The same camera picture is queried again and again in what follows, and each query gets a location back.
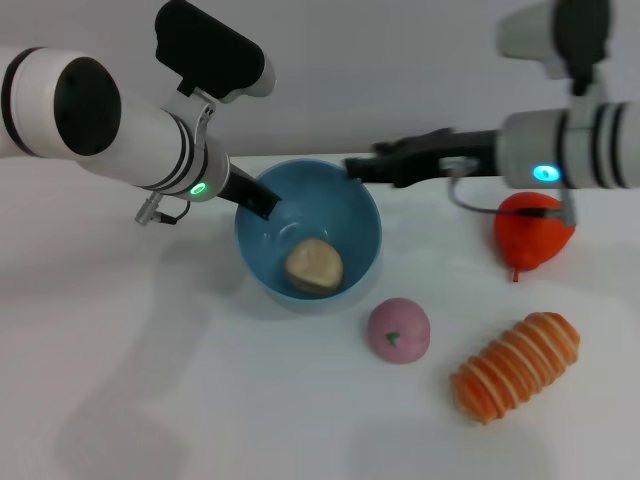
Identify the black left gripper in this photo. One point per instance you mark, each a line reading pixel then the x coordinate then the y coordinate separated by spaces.
pixel 240 189

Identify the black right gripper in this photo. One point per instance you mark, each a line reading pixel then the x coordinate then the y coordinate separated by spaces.
pixel 455 150

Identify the blue plastic bowl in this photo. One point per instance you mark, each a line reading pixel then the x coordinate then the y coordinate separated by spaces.
pixel 350 220

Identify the beige egg yolk pastry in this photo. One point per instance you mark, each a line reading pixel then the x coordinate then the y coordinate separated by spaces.
pixel 315 265

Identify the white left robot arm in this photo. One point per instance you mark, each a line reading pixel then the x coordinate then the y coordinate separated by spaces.
pixel 115 130

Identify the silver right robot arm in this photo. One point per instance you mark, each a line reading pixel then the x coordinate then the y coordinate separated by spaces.
pixel 575 145

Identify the red toy pear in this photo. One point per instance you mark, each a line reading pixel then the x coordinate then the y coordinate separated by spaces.
pixel 534 235

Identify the pink bun with green leaf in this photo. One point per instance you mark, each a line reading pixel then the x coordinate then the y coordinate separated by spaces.
pixel 398 331

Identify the orange striped bread loaf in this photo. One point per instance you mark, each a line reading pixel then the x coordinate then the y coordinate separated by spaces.
pixel 517 367

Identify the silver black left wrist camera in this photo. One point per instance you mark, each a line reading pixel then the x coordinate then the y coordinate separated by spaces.
pixel 210 55

